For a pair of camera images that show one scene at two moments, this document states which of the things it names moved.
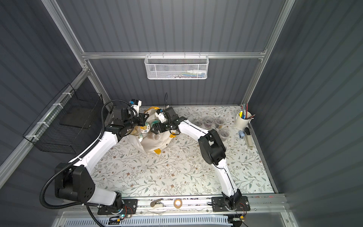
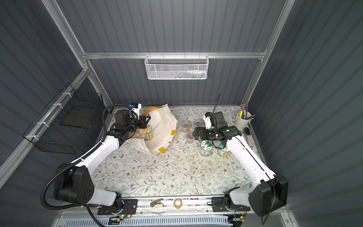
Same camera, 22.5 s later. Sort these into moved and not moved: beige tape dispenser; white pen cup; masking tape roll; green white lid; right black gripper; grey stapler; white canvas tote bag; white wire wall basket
Moved: green white lid; right black gripper; white canvas tote bag
Not moved: white wire wall basket; white pen cup; beige tape dispenser; masking tape roll; grey stapler
